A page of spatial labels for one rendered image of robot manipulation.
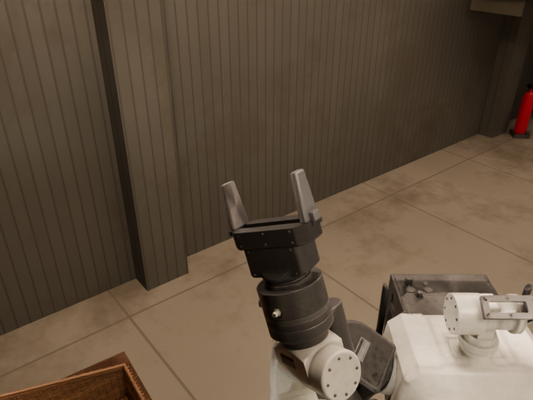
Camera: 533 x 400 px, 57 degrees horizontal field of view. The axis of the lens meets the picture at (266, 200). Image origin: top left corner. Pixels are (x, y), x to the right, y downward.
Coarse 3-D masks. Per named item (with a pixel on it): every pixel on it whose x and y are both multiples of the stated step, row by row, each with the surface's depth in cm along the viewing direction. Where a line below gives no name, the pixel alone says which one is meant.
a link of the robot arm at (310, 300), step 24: (288, 216) 64; (240, 240) 62; (264, 240) 60; (288, 240) 58; (312, 240) 58; (264, 264) 62; (288, 264) 60; (312, 264) 61; (264, 288) 63; (288, 288) 61; (312, 288) 60; (264, 312) 63; (288, 312) 60; (312, 312) 60
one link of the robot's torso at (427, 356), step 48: (384, 288) 91; (432, 288) 97; (480, 288) 97; (528, 288) 91; (384, 336) 92; (432, 336) 86; (528, 336) 86; (384, 384) 84; (432, 384) 78; (480, 384) 78; (528, 384) 78
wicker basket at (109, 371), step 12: (96, 372) 159; (108, 372) 162; (120, 372) 165; (48, 384) 151; (60, 384) 153; (72, 384) 156; (84, 384) 159; (96, 384) 161; (108, 384) 164; (120, 384) 167; (132, 384) 158; (0, 396) 143; (12, 396) 145; (24, 396) 147; (36, 396) 151; (48, 396) 153; (60, 396) 156; (72, 396) 158; (84, 396) 160; (108, 396) 166; (120, 396) 170; (132, 396) 166
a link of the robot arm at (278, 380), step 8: (272, 352) 68; (272, 360) 68; (272, 368) 68; (272, 376) 68; (280, 376) 68; (272, 384) 68; (280, 384) 68; (288, 384) 68; (296, 384) 69; (272, 392) 68; (280, 392) 68; (288, 392) 68; (296, 392) 69; (304, 392) 69; (312, 392) 70
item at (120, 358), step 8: (120, 352) 190; (104, 360) 186; (112, 360) 186; (120, 360) 186; (128, 360) 186; (88, 368) 183; (96, 368) 183; (128, 368) 183; (136, 376) 179; (64, 384) 176; (136, 384) 176; (144, 392) 173
